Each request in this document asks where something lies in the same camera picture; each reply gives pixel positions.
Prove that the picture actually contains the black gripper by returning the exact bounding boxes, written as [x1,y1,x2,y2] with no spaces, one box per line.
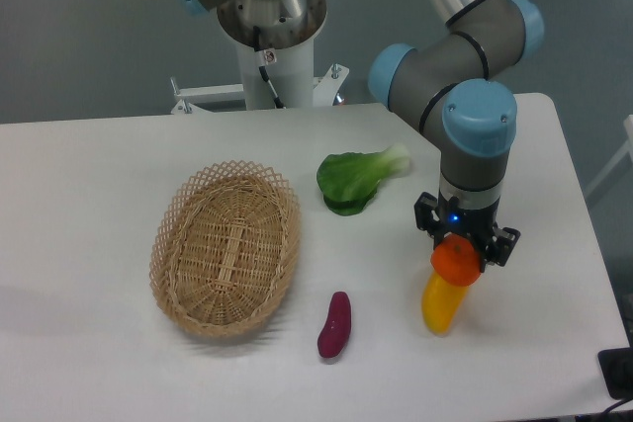
[413,192,521,273]

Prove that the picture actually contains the black device at table edge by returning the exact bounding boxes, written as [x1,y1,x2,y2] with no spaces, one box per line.
[597,347,632,399]

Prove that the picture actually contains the white frame right edge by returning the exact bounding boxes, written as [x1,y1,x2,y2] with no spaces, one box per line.
[584,115,632,208]

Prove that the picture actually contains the orange fruit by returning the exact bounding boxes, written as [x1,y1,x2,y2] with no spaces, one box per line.
[430,234,481,287]

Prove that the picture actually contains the black cable on pedestal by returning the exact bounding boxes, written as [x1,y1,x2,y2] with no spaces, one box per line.
[251,25,287,110]

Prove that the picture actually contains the woven wicker basket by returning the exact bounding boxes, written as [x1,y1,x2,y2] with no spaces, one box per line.
[149,160,301,338]

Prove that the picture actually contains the purple sweet potato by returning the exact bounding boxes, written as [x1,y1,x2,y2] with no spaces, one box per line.
[317,292,352,359]

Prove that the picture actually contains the yellow pepper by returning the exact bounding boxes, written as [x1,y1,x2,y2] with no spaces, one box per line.
[420,271,470,335]

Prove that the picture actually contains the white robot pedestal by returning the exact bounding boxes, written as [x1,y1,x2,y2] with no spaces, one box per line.
[169,0,350,115]

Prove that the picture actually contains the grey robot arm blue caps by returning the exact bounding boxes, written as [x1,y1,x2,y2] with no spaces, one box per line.
[181,0,544,267]

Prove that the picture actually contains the green bok choy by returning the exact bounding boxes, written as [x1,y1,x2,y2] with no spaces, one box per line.
[316,143,410,216]

